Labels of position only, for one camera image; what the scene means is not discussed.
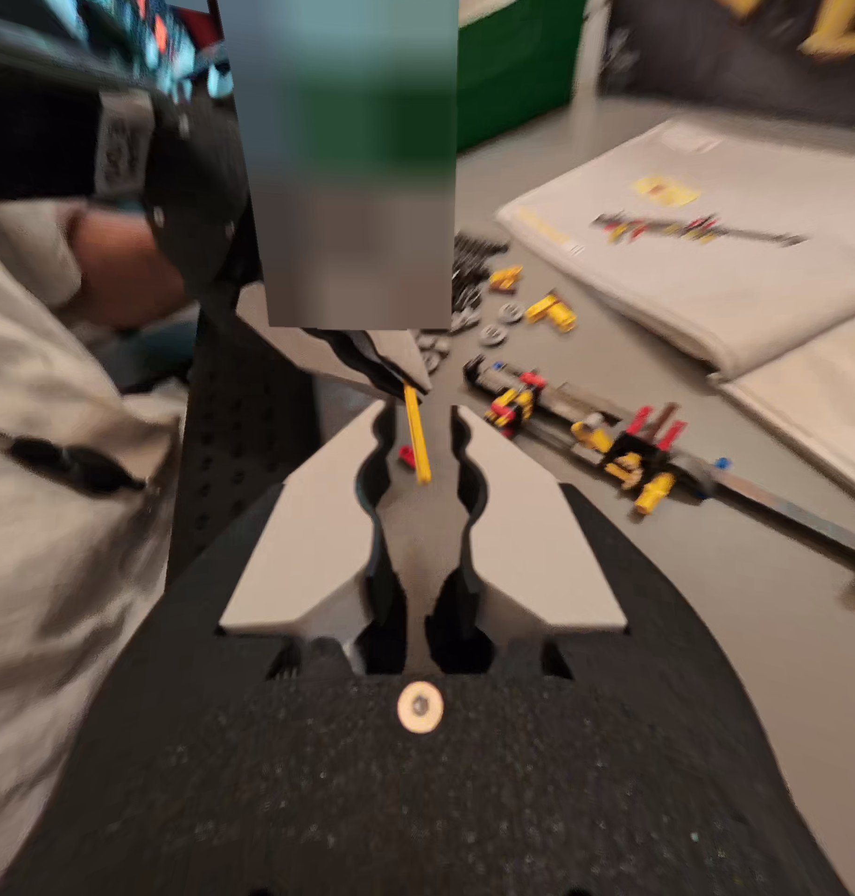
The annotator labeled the black perforated panel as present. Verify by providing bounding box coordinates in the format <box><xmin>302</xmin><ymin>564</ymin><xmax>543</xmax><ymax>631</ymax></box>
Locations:
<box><xmin>165</xmin><ymin>304</ymin><xmax>325</xmax><ymax>585</ymax></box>

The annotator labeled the grey lego beam assembly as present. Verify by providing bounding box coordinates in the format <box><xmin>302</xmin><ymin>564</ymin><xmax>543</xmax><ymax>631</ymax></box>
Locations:
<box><xmin>461</xmin><ymin>353</ymin><xmax>855</xmax><ymax>592</ymax></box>

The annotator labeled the lego instruction booklet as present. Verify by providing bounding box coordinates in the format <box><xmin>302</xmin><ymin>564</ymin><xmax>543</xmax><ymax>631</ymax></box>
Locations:
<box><xmin>496</xmin><ymin>118</ymin><xmax>855</xmax><ymax>506</ymax></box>

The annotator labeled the person's left forearm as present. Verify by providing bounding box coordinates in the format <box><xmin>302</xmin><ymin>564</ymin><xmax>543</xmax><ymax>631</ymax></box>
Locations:
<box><xmin>67</xmin><ymin>206</ymin><xmax>197</xmax><ymax>331</ymax></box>

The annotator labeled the pile of black grey beams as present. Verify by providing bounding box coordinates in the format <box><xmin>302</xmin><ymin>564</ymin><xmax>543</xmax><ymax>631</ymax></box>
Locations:
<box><xmin>450</xmin><ymin>233</ymin><xmax>512</xmax><ymax>316</ymax></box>

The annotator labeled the long yellow lego axle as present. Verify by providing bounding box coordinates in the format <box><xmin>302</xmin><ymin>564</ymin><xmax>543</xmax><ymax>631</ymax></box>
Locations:
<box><xmin>401</xmin><ymin>381</ymin><xmax>433</xmax><ymax>485</ymax></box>

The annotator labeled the green storage bin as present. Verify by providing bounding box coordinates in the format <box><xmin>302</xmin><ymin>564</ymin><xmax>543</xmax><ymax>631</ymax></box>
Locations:
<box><xmin>457</xmin><ymin>0</ymin><xmax>588</xmax><ymax>154</ymax></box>

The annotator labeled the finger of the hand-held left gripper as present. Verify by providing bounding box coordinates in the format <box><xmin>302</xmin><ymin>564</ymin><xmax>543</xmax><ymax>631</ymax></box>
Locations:
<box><xmin>235</xmin><ymin>282</ymin><xmax>404</xmax><ymax>399</ymax></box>
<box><xmin>366</xmin><ymin>329</ymin><xmax>433</xmax><ymax>394</ymax></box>

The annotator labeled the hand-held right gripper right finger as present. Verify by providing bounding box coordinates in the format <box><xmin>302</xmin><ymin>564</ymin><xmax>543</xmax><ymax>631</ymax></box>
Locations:
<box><xmin>450</xmin><ymin>404</ymin><xmax>629</xmax><ymax>634</ymax></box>

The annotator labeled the lego set box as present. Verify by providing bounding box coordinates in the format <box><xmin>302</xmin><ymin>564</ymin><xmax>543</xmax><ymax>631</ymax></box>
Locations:
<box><xmin>599</xmin><ymin>0</ymin><xmax>855</xmax><ymax>133</ymax></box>

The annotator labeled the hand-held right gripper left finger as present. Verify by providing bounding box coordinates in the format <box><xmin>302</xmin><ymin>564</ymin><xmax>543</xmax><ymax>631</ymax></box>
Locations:
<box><xmin>217</xmin><ymin>399</ymin><xmax>397</xmax><ymax>639</ymax></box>

